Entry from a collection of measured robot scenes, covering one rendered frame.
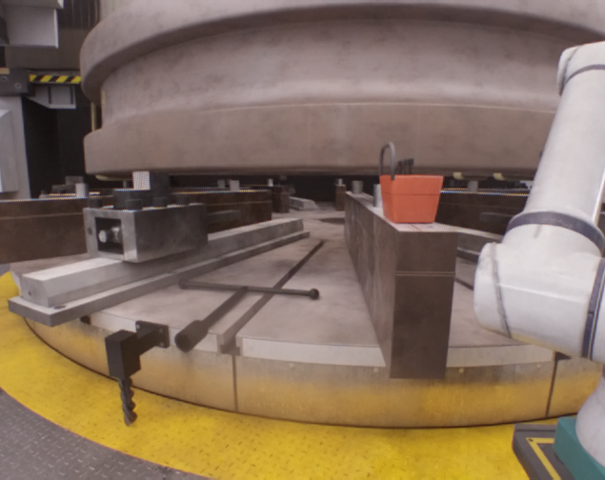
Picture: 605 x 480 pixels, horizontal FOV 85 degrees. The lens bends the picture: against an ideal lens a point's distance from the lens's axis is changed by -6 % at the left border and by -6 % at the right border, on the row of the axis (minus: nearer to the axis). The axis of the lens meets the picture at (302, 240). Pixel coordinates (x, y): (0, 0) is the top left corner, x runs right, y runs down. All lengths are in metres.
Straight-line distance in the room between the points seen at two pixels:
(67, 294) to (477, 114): 1.77
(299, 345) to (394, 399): 0.36
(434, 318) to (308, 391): 0.52
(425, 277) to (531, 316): 0.33
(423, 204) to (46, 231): 2.30
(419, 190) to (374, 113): 0.67
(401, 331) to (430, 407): 0.45
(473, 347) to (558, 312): 0.64
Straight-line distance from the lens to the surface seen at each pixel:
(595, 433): 0.67
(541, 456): 0.82
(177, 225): 1.71
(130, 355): 1.25
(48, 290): 1.50
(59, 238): 2.70
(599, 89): 0.94
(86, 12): 4.76
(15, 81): 4.57
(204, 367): 1.33
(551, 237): 0.64
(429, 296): 0.89
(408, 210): 0.96
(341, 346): 1.12
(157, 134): 1.96
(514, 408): 1.44
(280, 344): 1.14
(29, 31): 3.81
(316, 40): 1.79
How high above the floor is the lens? 0.81
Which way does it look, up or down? 10 degrees down
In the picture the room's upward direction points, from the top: straight up
